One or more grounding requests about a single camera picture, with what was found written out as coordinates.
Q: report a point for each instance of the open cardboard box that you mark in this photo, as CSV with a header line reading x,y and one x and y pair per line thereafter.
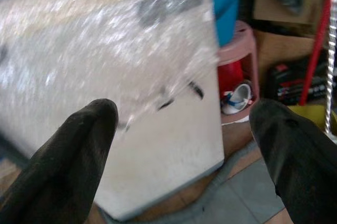
x,y
266,2

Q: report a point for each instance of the yellow plastic tub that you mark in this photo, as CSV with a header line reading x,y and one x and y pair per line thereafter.
x,y
313,114

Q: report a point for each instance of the clear bubble wrap sheet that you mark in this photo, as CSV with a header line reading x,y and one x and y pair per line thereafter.
x,y
79,50

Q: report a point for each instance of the pink plastic stool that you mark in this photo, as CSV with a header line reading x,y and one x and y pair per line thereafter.
x,y
243,47

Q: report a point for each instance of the blue plastic bucket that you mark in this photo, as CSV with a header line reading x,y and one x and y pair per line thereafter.
x,y
226,5

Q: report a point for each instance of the black box with red print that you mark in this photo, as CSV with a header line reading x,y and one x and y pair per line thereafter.
x,y
287,87

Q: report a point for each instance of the white top-load washing machine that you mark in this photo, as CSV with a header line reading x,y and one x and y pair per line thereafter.
x,y
163,150

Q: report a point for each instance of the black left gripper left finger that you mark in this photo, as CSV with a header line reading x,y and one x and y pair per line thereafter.
x,y
60,171

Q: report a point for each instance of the red plastic container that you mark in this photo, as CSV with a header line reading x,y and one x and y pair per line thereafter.
x,y
230,75

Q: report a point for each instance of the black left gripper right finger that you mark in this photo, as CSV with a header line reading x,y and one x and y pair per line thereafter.
x,y
302,166

